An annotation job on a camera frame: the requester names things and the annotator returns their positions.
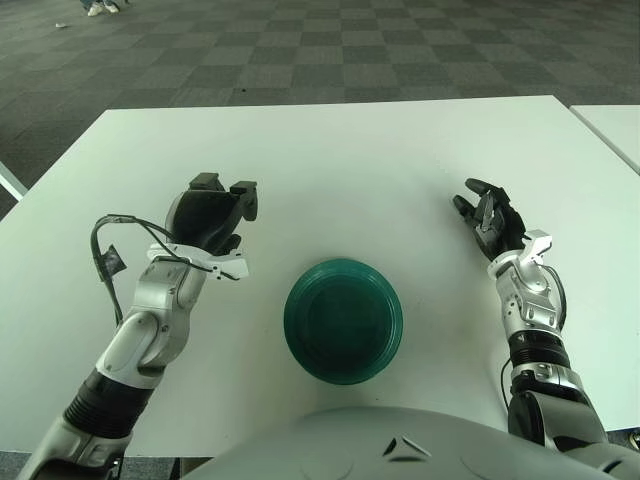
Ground white side table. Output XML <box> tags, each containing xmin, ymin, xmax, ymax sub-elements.
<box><xmin>569</xmin><ymin>103</ymin><xmax>640</xmax><ymax>175</ymax></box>

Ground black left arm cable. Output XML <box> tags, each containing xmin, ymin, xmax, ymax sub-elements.
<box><xmin>89</xmin><ymin>213</ymin><xmax>201</xmax><ymax>326</ymax></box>

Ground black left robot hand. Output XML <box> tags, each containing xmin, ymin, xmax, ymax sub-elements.
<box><xmin>164</xmin><ymin>172</ymin><xmax>261</xmax><ymax>282</ymax></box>

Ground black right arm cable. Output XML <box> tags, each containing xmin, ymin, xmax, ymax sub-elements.
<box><xmin>542</xmin><ymin>264</ymin><xmax>566</xmax><ymax>331</ymax></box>

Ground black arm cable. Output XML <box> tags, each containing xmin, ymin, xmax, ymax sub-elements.
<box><xmin>542</xmin><ymin>264</ymin><xmax>566</xmax><ymax>331</ymax></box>
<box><xmin>89</xmin><ymin>213</ymin><xmax>201</xmax><ymax>326</ymax></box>

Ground white table with grey edge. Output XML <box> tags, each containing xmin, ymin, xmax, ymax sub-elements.
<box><xmin>0</xmin><ymin>162</ymin><xmax>27</xmax><ymax>202</ymax></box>

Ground round green plate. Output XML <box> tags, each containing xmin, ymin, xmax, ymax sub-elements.
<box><xmin>283</xmin><ymin>257</ymin><xmax>404</xmax><ymax>386</ymax></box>

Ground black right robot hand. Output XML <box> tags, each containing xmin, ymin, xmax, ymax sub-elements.
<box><xmin>452</xmin><ymin>177</ymin><xmax>527</xmax><ymax>262</ymax></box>

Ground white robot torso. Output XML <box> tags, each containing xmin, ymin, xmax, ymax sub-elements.
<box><xmin>179</xmin><ymin>405</ymin><xmax>640</xmax><ymax>480</ymax></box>

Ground person legs with white sneakers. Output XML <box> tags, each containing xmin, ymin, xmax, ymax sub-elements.
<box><xmin>82</xmin><ymin>0</ymin><xmax>122</xmax><ymax>17</ymax></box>

